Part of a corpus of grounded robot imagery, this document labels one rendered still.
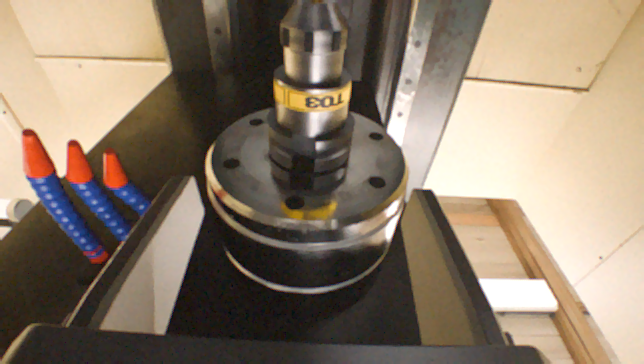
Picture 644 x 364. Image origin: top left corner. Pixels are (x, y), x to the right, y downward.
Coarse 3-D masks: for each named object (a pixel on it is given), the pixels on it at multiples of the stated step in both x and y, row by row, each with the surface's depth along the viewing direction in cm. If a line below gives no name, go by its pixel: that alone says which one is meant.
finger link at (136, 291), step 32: (160, 192) 10; (192, 192) 11; (160, 224) 8; (192, 224) 11; (128, 256) 7; (160, 256) 8; (96, 288) 7; (128, 288) 7; (160, 288) 8; (96, 320) 6; (128, 320) 7; (160, 320) 8
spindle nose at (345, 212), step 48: (240, 144) 23; (384, 144) 24; (240, 192) 19; (288, 192) 19; (336, 192) 19; (384, 192) 20; (240, 240) 20; (288, 240) 18; (336, 240) 18; (384, 240) 22; (240, 288) 26; (288, 288) 22; (336, 288) 22
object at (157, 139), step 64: (128, 128) 45; (192, 128) 46; (384, 128) 50; (0, 256) 27; (64, 256) 27; (192, 256) 29; (0, 320) 22; (64, 320) 23; (192, 320) 24; (256, 320) 24; (320, 320) 25; (384, 320) 25
